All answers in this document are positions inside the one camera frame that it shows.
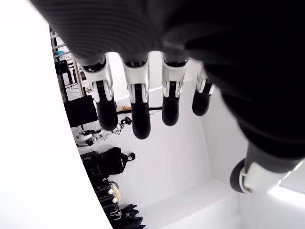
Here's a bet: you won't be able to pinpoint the beige round bag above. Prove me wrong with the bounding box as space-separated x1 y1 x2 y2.
108 181 120 204

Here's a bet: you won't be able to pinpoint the black monitor screen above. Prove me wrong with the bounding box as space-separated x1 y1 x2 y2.
64 95 98 129

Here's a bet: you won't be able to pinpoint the black backpack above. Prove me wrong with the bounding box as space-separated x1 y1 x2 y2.
101 147 136 177

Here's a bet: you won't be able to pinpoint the dark folded bags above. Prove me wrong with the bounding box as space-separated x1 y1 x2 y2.
112 204 146 229

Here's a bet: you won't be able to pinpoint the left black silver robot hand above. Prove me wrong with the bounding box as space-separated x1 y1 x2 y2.
28 0 305 194

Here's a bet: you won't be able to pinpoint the white standing humanoid robot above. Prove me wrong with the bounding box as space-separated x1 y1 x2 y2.
76 116 132 146

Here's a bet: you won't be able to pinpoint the stacked black cases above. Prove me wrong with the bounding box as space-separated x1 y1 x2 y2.
80 151 112 191

